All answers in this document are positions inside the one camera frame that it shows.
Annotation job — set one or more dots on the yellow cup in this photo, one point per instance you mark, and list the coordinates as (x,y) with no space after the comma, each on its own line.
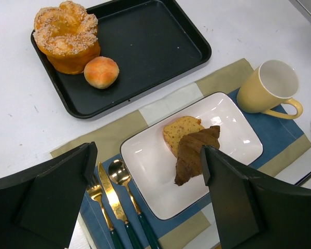
(273,83)

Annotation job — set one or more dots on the gold spoon green handle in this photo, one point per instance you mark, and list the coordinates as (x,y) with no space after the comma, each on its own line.
(119,174)

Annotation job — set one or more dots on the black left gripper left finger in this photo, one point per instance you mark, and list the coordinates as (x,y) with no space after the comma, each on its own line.
(39,206)

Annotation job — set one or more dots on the small round orange bun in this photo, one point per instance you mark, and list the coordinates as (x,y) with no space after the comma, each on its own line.
(101,72)

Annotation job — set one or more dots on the large orange flower bread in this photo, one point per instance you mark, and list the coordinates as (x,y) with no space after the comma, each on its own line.
(67,35)

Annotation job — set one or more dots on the tan sliced bread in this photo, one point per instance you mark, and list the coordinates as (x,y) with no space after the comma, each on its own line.
(173,132)

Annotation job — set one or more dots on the black baking tray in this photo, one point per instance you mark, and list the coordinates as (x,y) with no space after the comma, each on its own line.
(153,43)

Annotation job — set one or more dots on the white rectangular plate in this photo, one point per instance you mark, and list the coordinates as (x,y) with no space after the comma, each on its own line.
(152,164)

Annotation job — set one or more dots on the dark brown bread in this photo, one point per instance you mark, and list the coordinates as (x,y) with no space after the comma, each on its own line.
(188,163)

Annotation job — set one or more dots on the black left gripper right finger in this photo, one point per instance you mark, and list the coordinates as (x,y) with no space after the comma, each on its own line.
(252,209)

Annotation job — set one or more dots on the gold knife green handle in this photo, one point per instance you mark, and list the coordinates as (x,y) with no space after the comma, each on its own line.
(116,206)

